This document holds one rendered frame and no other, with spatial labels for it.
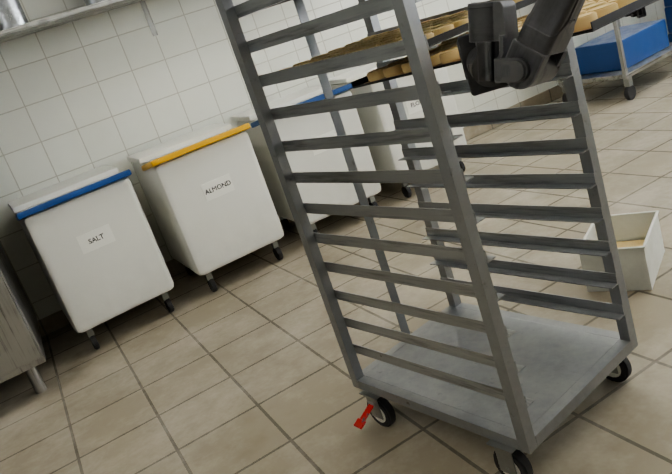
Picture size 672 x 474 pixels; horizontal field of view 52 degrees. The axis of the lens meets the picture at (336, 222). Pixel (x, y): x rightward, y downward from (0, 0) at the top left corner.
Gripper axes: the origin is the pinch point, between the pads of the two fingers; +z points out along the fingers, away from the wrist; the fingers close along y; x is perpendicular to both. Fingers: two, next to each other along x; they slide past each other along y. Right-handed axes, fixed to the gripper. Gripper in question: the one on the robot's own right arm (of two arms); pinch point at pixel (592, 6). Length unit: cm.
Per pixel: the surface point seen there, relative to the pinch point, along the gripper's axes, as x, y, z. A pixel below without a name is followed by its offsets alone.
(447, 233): -47, -57, 45
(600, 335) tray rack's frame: -14, -85, 12
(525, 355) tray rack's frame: -13, -85, 33
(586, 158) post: -9.0, -34.6, 6.5
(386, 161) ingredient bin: -238, -73, 76
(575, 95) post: -8.4, -19.1, 5.8
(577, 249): -14, -59, 13
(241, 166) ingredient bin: -181, -40, 142
